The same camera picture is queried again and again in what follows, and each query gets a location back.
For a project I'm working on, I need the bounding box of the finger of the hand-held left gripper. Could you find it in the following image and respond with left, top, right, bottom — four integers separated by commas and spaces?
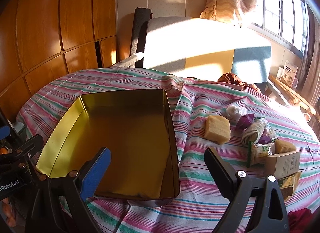
0, 135, 44, 173
0, 112, 12, 139

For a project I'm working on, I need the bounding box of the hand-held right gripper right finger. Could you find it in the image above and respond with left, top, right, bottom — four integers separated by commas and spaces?
204, 148, 290, 233

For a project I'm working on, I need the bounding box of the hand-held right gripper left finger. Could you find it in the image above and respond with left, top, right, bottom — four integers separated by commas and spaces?
24, 147, 112, 233

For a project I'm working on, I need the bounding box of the yellow sponge block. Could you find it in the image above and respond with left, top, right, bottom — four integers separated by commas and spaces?
204, 115, 231, 145

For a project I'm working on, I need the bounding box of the gold tin box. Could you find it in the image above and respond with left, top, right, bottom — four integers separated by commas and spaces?
35, 89, 181, 207

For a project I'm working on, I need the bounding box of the white sponge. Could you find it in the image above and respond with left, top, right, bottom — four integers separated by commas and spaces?
241, 120, 265, 146

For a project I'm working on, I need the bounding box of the purple snack packet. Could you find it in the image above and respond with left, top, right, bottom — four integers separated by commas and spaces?
235, 113, 256, 131

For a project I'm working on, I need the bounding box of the beige cardboard box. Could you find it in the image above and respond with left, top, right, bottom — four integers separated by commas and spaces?
264, 151, 301, 177

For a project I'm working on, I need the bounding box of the small green box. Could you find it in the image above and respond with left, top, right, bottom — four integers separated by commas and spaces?
277, 171, 302, 196

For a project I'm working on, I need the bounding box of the green snack packet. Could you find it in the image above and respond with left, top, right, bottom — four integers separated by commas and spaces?
246, 141, 275, 168

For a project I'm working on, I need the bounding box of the white wrapped ball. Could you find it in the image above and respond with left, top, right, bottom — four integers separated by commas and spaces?
226, 105, 247, 119

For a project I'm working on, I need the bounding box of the small yellow sponge piece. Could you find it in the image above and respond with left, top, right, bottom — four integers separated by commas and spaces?
274, 139, 297, 154

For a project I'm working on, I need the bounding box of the striped cloth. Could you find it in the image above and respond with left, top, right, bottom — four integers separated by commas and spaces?
16, 68, 320, 233

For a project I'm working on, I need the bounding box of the red cloth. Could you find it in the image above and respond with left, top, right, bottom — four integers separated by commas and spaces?
289, 208, 313, 233

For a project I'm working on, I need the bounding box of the brown cloth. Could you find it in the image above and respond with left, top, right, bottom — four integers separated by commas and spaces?
217, 72, 260, 92

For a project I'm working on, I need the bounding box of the wooden rack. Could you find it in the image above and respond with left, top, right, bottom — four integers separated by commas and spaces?
269, 73, 317, 116

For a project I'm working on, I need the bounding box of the wooden wardrobe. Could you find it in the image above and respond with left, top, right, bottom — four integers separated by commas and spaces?
0, 0, 118, 121

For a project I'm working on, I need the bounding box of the white carton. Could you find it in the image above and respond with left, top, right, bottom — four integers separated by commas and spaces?
279, 60, 298, 88

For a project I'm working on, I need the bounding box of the grey curtain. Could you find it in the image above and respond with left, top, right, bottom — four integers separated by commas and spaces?
299, 5, 320, 98

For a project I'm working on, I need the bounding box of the window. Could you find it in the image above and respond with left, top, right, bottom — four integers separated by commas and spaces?
250, 0, 310, 53

